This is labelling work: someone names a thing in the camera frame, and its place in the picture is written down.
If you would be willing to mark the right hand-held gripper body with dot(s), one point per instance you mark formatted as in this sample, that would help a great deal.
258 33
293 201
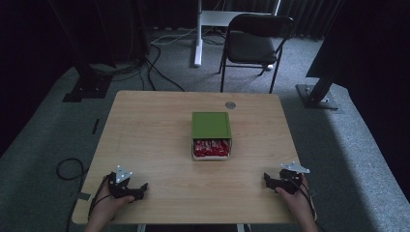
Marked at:
290 180

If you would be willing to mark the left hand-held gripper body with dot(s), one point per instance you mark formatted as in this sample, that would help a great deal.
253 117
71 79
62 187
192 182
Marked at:
120 187

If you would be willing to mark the tray of red packets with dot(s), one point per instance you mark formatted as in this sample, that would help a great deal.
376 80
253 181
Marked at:
211 157

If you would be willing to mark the green box lid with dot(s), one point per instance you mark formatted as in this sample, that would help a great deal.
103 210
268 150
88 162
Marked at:
211 125

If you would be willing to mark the person's right hand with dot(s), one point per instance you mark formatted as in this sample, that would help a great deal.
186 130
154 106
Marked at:
296 199

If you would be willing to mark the person's left hand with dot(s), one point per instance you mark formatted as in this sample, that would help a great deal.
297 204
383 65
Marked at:
108 206

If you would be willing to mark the grey tape piece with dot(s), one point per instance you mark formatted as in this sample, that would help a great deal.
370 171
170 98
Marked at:
84 196

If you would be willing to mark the black floor tape strip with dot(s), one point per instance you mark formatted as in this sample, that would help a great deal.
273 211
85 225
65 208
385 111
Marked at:
95 126

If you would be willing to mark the row of red packets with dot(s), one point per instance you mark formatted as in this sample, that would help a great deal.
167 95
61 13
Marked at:
211 148

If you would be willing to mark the grey round table grommet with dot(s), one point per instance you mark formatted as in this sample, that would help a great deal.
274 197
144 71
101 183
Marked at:
230 105

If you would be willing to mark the black slanted stand with base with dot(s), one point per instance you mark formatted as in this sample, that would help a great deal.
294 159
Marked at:
319 93

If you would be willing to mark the black stand with square base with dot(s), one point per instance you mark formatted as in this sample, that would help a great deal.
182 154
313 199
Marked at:
87 80

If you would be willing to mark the black folding chair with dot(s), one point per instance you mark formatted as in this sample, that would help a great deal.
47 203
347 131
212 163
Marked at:
254 45

